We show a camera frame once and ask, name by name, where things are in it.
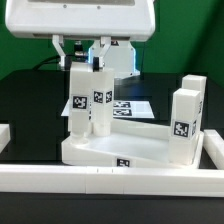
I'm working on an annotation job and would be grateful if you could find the white left fence block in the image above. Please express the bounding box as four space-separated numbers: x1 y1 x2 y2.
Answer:
0 124 10 153

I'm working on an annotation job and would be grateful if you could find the white desk tabletop tray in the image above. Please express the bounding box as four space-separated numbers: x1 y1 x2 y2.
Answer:
62 119 204 169

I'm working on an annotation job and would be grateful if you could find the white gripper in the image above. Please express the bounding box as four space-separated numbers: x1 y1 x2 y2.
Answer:
5 0 155 72

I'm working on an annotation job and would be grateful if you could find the black cable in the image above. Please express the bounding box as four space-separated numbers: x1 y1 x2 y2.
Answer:
31 39 88 71

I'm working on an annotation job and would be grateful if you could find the white fence block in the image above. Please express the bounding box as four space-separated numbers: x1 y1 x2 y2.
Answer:
203 129 224 170
0 124 10 153

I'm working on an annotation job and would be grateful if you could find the white marker sheet with tags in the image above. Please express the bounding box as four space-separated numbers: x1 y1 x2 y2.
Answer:
60 98 155 120

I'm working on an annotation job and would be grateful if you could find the white front fence bar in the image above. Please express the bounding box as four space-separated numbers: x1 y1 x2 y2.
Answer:
0 164 224 197

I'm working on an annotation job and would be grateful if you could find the white right fence block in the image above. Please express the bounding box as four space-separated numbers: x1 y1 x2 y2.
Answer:
203 129 224 170

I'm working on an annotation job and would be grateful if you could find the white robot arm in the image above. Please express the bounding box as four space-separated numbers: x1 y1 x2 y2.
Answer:
5 0 155 79

